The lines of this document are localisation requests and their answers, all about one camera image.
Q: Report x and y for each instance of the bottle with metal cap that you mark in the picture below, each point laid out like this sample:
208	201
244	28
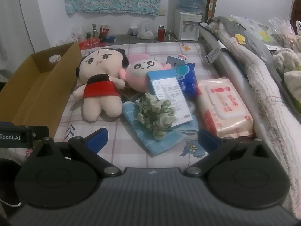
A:
94	30

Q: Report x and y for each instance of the small blue box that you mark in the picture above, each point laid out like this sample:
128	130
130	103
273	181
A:
110	38

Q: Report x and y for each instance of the red thermos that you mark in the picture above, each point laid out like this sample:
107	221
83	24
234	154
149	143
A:
161	34

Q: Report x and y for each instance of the white cup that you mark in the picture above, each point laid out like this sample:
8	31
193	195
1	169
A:
133	30

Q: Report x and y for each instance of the brown cardboard box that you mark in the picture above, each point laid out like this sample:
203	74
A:
35	91

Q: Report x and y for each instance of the crinkled clear plastic bags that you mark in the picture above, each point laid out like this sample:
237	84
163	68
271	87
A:
282	30

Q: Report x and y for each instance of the white wall outlet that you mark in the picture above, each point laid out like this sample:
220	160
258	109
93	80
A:
162	12

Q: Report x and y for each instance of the doll plush with red dress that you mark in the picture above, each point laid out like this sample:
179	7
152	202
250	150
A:
98	58

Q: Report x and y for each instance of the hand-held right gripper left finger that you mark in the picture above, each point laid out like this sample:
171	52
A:
97	139

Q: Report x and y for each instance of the pink wet wipes pack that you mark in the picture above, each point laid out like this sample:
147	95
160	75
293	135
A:
223	106

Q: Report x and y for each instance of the pink checked printed bedsheet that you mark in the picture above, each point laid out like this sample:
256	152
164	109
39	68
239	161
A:
155	49

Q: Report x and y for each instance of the red snack bag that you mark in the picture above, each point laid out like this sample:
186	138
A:
89	43

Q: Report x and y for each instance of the grey blanket yellow patches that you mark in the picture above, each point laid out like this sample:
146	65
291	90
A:
249	28

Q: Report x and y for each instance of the small white red packet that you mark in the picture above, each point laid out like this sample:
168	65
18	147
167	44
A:
181	56

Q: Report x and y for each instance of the cream fluffy blanket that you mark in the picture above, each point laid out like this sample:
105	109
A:
287	61

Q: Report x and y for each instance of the small green bottle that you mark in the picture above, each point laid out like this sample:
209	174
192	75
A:
88	35

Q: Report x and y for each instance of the light blue towel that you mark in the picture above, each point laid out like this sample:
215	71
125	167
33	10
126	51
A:
145	143

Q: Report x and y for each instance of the white water dispenser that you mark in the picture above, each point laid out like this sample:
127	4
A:
188	26

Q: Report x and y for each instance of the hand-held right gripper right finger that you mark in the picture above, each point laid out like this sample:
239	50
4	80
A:
207	139

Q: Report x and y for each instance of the patterned wrapped board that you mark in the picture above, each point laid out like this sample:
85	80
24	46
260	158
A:
210	0

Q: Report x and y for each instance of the green ruffled scrunchie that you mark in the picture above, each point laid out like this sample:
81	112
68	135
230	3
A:
155	115

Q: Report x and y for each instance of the pink round plush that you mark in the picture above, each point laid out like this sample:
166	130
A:
138	75

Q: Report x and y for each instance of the white plastic bag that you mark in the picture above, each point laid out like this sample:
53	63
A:
76	36

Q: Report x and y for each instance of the brown wooden door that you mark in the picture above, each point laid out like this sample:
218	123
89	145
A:
295	2

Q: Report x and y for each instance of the dark blue cartoon packet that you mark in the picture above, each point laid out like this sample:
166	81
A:
188	80

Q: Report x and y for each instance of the clear plastic bag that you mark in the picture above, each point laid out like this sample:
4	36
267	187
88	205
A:
147	31

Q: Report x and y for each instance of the light blue carton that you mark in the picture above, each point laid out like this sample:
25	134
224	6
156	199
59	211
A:
169	91

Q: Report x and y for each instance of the green white cloth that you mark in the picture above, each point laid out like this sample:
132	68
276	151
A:
294	84

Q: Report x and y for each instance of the red labelled jar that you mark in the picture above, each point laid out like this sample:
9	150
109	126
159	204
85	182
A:
103	31

